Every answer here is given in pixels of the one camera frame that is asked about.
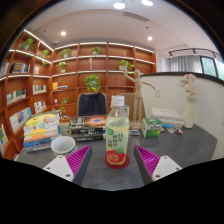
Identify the stack of dark books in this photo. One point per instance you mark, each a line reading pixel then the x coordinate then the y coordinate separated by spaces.
pixel 85 126

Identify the window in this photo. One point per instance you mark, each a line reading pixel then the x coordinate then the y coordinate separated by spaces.
pixel 209 66

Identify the clear drink bottle white cap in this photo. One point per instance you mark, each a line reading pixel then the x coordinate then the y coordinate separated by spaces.
pixel 117 133

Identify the flat round red coaster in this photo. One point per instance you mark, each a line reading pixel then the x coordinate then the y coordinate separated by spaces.
pixel 109 164

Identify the stack of colourful books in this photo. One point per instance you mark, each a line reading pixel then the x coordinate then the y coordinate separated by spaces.
pixel 41 131

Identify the chair with dark jacket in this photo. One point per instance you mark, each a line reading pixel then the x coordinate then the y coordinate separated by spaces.
pixel 91 104

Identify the beige chair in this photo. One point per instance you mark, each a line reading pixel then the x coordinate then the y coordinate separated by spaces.
pixel 130 101

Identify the green white box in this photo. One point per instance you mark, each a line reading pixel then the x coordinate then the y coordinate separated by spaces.
pixel 151 128

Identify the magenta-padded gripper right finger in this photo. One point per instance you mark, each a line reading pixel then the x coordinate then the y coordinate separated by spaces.
pixel 165 166

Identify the grey window curtain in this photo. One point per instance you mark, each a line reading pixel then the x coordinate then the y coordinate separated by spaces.
pixel 185 64

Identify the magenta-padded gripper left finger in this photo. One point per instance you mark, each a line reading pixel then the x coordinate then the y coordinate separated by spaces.
pixel 60 166

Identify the white triangle-patterned mug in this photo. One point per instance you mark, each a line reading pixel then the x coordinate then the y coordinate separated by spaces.
pixel 63 145

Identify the tall white green carton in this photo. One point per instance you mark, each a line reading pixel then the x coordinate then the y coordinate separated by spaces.
pixel 127 110

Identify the wooden artist mannequin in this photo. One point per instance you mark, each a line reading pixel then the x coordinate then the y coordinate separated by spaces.
pixel 138 96

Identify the ceiling lights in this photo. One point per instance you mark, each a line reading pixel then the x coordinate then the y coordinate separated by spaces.
pixel 119 5

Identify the orange wooden shelf unit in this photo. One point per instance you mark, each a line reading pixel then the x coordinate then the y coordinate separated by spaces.
pixel 100 63

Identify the white vase with flowers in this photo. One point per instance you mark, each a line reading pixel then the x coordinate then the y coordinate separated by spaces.
pixel 188 113

